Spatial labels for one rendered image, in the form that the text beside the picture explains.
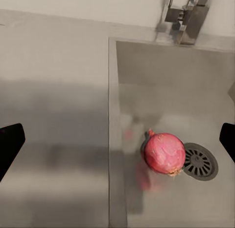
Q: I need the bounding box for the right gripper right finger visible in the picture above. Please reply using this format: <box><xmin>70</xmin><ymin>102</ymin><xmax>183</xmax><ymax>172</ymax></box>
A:
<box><xmin>219</xmin><ymin>123</ymin><xmax>235</xmax><ymax>163</ymax></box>

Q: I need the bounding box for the vidalia onion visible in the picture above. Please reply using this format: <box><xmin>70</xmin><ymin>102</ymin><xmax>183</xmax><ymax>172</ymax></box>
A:
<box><xmin>144</xmin><ymin>129</ymin><xmax>186</xmax><ymax>176</ymax></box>

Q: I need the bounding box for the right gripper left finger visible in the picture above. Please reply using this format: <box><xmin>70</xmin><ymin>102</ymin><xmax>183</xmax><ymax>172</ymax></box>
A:
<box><xmin>0</xmin><ymin>123</ymin><xmax>25</xmax><ymax>182</ymax></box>

